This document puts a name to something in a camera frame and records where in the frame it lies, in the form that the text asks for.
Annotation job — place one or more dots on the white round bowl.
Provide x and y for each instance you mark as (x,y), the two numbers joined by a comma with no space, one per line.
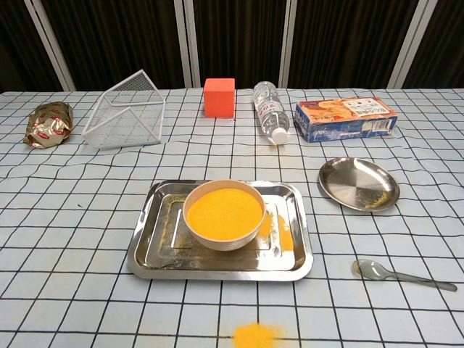
(224,245)

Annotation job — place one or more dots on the orange-yellow liquid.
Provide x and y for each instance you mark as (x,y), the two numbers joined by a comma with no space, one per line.
(224,214)

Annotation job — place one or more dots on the orange foam cube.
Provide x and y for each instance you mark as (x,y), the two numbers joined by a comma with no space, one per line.
(219,99)

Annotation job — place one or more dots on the orange and blue cardboard box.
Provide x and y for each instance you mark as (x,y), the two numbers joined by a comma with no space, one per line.
(340,119)

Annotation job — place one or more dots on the rectangular stainless steel tray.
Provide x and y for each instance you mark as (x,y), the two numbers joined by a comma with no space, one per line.
(217,273)

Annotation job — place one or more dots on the yellow powder pile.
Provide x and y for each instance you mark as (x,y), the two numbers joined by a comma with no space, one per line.
(253,337)

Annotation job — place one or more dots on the black folding partition screen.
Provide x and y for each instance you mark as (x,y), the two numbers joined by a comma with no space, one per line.
(108,36)

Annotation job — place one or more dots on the metal spoon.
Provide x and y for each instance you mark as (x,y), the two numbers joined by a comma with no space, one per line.
(369,270)

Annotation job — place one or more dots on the clear plastic water bottle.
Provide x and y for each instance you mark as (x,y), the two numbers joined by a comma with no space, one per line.
(270,112)

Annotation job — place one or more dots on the round stainless steel plate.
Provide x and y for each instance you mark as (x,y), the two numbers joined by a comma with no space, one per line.
(355,185)

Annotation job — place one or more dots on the gold foil snack bag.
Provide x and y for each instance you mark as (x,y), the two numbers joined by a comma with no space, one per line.
(47,125)

